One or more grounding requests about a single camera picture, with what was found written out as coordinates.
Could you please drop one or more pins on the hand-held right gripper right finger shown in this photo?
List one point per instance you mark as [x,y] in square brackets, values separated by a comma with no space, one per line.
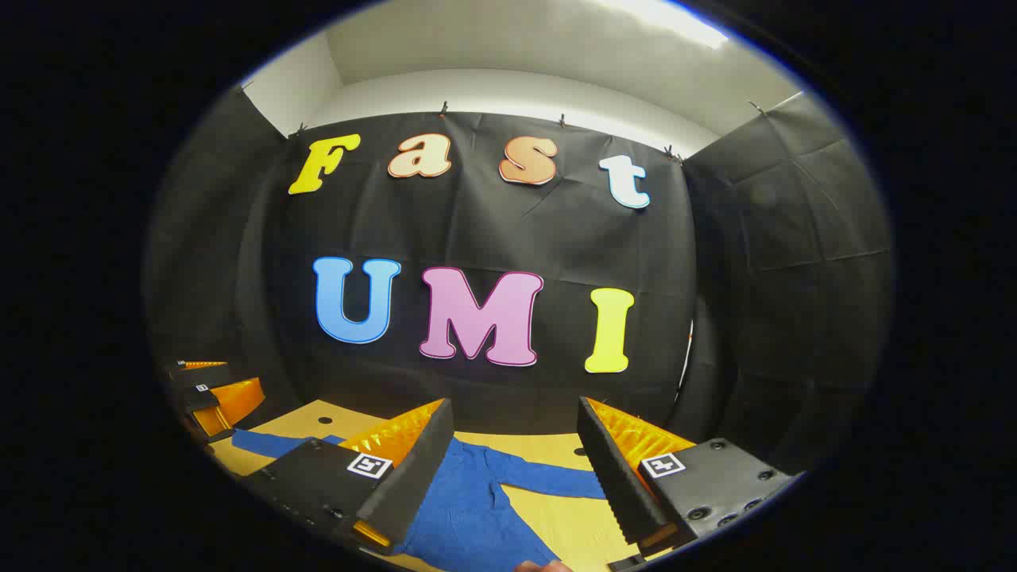
[616,469]

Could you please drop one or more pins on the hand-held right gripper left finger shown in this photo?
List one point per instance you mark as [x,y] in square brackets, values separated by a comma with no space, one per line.
[417,469]

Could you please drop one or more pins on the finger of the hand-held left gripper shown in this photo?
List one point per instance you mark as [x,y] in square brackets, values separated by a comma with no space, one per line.
[203,375]
[234,401]

